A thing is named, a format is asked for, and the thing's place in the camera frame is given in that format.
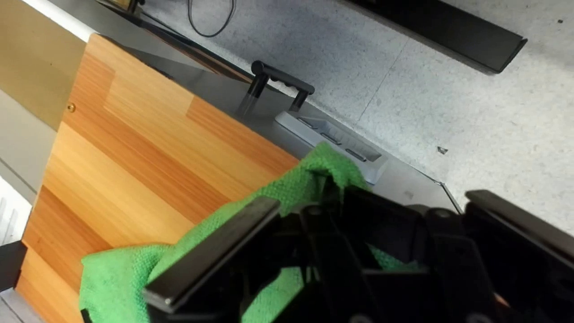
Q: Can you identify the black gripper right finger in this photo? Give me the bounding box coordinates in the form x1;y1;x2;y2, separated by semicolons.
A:
467;189;574;261

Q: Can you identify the black oven door handle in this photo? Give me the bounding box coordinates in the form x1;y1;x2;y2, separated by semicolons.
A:
239;60;316;114

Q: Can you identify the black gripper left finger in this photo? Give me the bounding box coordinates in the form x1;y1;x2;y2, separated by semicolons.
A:
144;197;280;313

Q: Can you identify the grey toy oven cabinet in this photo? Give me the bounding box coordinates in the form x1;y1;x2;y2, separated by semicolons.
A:
47;0;463;215

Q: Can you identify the green towel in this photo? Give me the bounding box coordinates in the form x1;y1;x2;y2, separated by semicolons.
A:
77;141;420;323

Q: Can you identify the black floor beam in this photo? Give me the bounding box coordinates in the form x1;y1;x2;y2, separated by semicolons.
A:
350;0;528;73

